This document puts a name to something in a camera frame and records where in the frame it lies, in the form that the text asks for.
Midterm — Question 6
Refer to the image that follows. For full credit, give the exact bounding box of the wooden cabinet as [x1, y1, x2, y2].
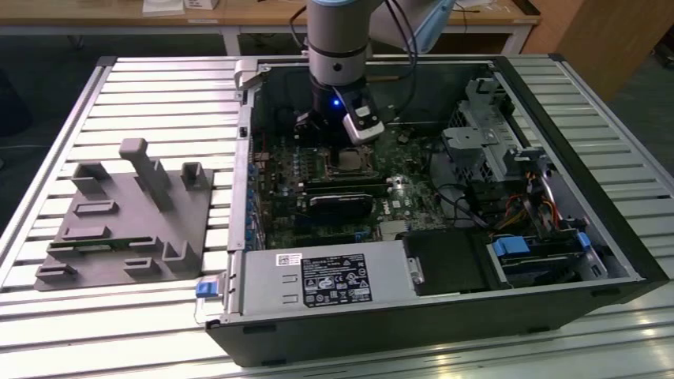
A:
[521, 0, 674, 103]

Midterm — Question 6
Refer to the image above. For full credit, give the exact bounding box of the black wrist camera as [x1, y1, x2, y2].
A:
[292, 111, 329, 137]

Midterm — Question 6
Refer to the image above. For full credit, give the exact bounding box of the orange yellow wire bundle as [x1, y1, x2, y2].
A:
[502, 196, 561, 234]

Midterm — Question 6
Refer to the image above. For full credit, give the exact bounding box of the green motherboard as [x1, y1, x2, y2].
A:
[247, 126, 454, 252]

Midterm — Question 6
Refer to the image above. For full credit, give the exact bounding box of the grey metal disk cage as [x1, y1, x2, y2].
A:
[441, 77, 554, 182]

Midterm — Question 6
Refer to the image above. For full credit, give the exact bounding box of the silver white wrist camera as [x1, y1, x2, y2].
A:
[342, 103, 387, 146]

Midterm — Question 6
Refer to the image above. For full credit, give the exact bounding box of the grey metal case bracket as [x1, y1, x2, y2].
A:
[234, 58, 266, 90]

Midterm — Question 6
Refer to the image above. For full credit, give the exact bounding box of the hard disk in blue carrier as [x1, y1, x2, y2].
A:
[489, 235, 586, 277]

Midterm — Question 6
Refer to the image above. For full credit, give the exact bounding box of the grey power supply with label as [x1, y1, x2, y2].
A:
[239, 241, 417, 317]

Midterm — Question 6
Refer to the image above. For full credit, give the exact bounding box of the blue case latch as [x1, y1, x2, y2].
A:
[195, 278, 222, 298]

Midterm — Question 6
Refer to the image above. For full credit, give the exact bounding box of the black CPU socket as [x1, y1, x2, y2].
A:
[322, 144, 381, 179]

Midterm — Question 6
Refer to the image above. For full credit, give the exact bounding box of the black drive bay cover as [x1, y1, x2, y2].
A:
[397, 228, 510, 297]

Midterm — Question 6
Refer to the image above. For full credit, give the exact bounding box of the grey parts rack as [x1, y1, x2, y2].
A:
[32, 137, 216, 292]

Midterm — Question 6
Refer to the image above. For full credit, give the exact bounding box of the silver square CPU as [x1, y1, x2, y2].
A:
[338, 148, 371, 170]

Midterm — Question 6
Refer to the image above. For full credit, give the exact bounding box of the wooden desk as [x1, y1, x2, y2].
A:
[0, 0, 543, 56]

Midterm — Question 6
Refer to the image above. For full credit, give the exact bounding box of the black wire loop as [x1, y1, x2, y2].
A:
[435, 183, 499, 231]

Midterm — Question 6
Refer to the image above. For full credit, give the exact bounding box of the black open PC case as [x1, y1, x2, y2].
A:
[203, 53, 672, 368]

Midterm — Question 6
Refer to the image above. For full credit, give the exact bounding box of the silver finned heat sink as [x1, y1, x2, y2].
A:
[379, 220, 410, 238]

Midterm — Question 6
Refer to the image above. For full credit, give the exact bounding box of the white box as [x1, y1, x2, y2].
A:
[142, 0, 188, 17]

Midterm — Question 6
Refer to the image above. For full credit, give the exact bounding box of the black graphics card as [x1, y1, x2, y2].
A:
[307, 191, 373, 216]

